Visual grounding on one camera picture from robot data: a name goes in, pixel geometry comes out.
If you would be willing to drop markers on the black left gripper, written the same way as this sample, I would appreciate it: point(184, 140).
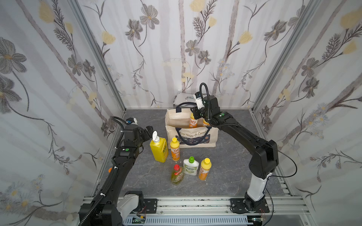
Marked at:
point(147, 132)

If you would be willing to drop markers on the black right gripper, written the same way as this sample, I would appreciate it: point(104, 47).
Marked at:
point(205, 113)

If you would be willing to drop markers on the orange bottle yellow cap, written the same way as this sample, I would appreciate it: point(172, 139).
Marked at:
point(206, 124)
point(175, 149)
point(193, 123)
point(204, 168)

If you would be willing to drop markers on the white bottle green cap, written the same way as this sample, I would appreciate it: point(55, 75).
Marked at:
point(190, 166)

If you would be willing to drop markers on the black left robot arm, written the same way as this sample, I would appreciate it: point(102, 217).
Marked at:
point(113, 178)

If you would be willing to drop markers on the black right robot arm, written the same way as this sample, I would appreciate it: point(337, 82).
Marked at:
point(264, 153)

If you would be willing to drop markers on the large yellow soap bottle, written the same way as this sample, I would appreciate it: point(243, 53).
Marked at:
point(159, 148)

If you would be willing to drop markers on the cream canvas shopping bag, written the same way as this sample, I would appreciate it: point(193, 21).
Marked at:
point(177, 125)

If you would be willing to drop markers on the silver metal case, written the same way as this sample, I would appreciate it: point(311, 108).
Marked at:
point(183, 98)

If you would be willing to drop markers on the green bottle red cap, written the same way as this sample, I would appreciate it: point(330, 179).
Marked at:
point(177, 174)

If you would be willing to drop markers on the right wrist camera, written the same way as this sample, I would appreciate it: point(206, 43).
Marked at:
point(199, 100)

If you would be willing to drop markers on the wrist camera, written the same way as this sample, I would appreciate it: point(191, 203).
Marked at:
point(131, 121)
point(199, 100)

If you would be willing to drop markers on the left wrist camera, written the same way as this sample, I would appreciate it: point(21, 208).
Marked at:
point(131, 121)

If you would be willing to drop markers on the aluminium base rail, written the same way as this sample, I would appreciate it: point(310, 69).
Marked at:
point(202, 211)

